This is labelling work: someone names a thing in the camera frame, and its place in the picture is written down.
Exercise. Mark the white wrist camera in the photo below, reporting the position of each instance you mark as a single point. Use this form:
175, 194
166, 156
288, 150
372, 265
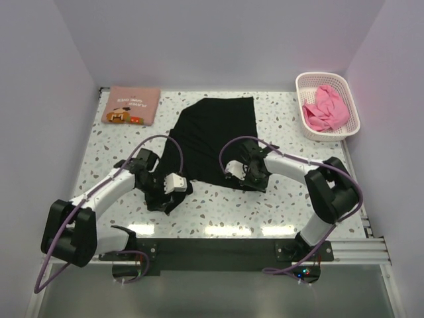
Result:
235, 169
174, 183

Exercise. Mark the pink crumpled t shirt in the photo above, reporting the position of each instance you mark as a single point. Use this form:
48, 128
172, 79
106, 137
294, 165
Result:
328, 112

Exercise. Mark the folded pink printed t shirt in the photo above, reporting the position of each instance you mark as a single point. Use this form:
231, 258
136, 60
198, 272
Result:
131, 105

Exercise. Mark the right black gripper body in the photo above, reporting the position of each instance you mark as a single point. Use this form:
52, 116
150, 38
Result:
258, 181

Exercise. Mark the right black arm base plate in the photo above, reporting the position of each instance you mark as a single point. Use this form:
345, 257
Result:
288, 250

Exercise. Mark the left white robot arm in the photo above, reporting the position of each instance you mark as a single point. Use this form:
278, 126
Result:
71, 233

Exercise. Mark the aluminium front rail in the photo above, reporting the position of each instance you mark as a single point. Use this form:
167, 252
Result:
356, 251

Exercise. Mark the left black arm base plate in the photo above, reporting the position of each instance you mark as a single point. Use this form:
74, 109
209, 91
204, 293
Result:
143, 249

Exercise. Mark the black t shirt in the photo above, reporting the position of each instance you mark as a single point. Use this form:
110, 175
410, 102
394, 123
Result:
198, 136

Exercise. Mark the white plastic laundry basket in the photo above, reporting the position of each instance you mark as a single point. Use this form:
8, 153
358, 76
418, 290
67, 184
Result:
306, 86

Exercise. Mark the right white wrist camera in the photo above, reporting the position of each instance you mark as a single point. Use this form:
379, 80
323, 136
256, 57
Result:
235, 169

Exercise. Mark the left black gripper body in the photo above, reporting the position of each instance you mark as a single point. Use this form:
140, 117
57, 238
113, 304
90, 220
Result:
154, 189

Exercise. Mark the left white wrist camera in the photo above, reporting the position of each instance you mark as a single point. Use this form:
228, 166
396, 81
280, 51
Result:
174, 183

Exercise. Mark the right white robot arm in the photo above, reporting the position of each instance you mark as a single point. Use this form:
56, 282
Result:
333, 193

